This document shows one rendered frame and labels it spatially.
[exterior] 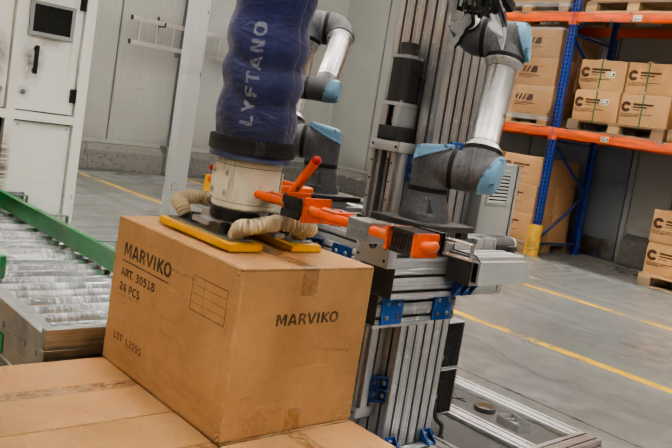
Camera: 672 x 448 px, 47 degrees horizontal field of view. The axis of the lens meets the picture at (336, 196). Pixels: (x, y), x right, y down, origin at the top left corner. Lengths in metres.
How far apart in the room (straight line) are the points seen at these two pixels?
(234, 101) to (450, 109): 0.86
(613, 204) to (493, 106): 8.55
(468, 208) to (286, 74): 1.00
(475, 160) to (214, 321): 0.90
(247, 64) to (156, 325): 0.69
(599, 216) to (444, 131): 8.44
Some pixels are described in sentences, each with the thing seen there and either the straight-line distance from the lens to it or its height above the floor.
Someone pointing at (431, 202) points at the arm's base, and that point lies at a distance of 2.25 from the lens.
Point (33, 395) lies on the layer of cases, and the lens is 1.99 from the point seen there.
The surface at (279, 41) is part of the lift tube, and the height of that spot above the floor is 1.46.
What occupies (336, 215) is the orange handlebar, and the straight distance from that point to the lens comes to 1.71.
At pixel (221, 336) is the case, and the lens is 1.75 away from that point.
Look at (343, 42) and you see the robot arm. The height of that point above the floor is 1.55.
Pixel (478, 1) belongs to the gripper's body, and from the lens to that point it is 1.96.
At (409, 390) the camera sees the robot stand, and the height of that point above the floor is 0.43.
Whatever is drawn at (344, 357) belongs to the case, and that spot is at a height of 0.71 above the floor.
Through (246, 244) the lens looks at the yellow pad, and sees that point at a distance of 1.85.
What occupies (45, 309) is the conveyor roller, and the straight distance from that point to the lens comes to 2.68.
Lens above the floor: 1.29
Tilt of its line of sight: 6 degrees down
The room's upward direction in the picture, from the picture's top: 9 degrees clockwise
